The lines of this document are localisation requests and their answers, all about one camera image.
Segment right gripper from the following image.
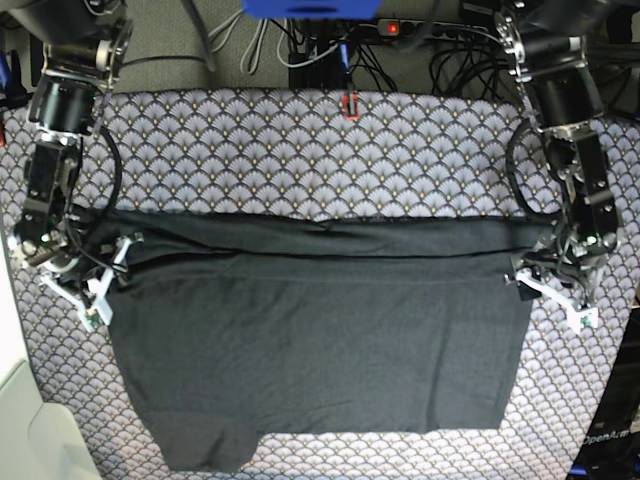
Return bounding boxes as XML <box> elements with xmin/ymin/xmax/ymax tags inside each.
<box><xmin>9</xmin><ymin>219</ymin><xmax>146</xmax><ymax>333</ymax></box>

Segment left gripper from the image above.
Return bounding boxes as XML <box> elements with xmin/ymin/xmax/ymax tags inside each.
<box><xmin>503</xmin><ymin>224</ymin><xmax>620</xmax><ymax>334</ymax></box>

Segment dark grey T-shirt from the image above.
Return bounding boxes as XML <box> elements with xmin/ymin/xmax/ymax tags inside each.
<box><xmin>94</xmin><ymin>212</ymin><xmax>539</xmax><ymax>472</ymax></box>

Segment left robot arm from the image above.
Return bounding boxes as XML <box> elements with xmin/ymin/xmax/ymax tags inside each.
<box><xmin>494</xmin><ymin>1</ymin><xmax>622</xmax><ymax>333</ymax></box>

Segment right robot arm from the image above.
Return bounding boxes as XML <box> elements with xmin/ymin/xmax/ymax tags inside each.
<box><xmin>1</xmin><ymin>1</ymin><xmax>134</xmax><ymax>331</ymax></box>

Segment fan-patterned table cloth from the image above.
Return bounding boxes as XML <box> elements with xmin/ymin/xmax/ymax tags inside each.
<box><xmin>12</xmin><ymin>89</ymin><xmax>639</xmax><ymax>479</ymax></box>

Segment black OpenArm stand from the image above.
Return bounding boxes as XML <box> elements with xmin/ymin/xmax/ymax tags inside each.
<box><xmin>567</xmin><ymin>304</ymin><xmax>639</xmax><ymax>479</ymax></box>

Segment white plastic bin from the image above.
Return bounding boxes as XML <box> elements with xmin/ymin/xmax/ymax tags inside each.
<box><xmin>1</xmin><ymin>241</ymin><xmax>101</xmax><ymax>479</ymax></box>

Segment red and black clamp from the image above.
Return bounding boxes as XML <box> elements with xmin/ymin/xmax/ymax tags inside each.
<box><xmin>342</xmin><ymin>91</ymin><xmax>359</xmax><ymax>120</ymax></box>

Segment black power strip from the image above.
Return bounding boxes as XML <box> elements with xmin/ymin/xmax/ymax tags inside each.
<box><xmin>375</xmin><ymin>17</ymin><xmax>490</xmax><ymax>43</ymax></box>

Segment blue box overhead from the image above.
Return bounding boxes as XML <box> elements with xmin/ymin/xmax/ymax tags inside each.
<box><xmin>242</xmin><ymin>0</ymin><xmax>382</xmax><ymax>20</ymax></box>

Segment grey looped cable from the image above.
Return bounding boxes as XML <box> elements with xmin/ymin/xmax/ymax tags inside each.
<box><xmin>201</xmin><ymin>11</ymin><xmax>271</xmax><ymax>76</ymax></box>

